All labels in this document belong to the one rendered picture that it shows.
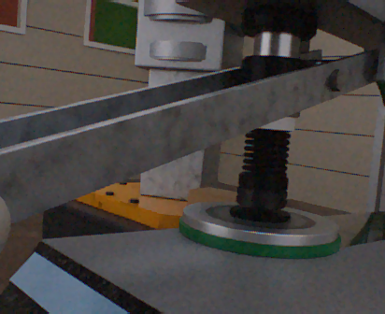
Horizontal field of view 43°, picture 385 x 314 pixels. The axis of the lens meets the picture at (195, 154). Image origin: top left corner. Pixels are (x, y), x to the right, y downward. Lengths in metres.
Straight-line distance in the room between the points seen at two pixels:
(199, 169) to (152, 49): 0.36
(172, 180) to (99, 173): 1.04
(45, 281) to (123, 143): 0.19
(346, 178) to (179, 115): 6.22
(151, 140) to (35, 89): 6.43
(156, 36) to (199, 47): 0.13
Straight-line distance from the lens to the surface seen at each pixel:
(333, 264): 0.60
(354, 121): 6.60
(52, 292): 0.51
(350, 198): 6.61
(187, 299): 0.43
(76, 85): 7.07
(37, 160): 0.36
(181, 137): 0.45
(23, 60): 6.79
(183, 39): 1.39
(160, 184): 1.44
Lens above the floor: 1.02
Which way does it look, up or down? 4 degrees down
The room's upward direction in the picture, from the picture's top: 5 degrees clockwise
